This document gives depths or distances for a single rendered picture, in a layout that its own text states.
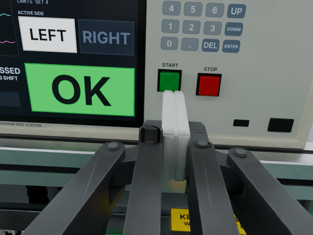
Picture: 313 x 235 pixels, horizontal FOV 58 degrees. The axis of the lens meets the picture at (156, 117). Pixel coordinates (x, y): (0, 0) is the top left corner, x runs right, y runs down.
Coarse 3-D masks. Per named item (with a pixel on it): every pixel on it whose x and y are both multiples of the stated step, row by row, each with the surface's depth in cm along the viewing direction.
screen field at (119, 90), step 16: (32, 64) 27; (48, 64) 27; (32, 80) 28; (48, 80) 27; (64, 80) 27; (80, 80) 27; (96, 80) 27; (112, 80) 27; (128, 80) 27; (32, 96) 28; (48, 96) 28; (64, 96) 28; (80, 96) 28; (96, 96) 28; (112, 96) 28; (128, 96) 28; (64, 112) 29; (80, 112) 29; (96, 112) 29; (112, 112) 29; (128, 112) 29
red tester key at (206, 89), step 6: (204, 78) 26; (210, 78) 26; (216, 78) 26; (204, 84) 27; (210, 84) 27; (216, 84) 27; (198, 90) 27; (204, 90) 27; (210, 90) 27; (216, 90) 27
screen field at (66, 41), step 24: (24, 24) 25; (48, 24) 25; (72, 24) 25; (96, 24) 25; (120, 24) 25; (24, 48) 26; (48, 48) 26; (72, 48) 26; (96, 48) 26; (120, 48) 26
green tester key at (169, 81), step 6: (162, 72) 27; (168, 72) 27; (174, 72) 27; (162, 78) 26; (168, 78) 26; (174, 78) 26; (162, 84) 27; (168, 84) 27; (174, 84) 27; (162, 90) 27; (174, 90) 27
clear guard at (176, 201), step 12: (120, 204) 28; (168, 204) 29; (180, 204) 29; (312, 204) 29; (120, 216) 27; (168, 216) 27; (312, 216) 28; (108, 228) 25; (120, 228) 25; (168, 228) 26
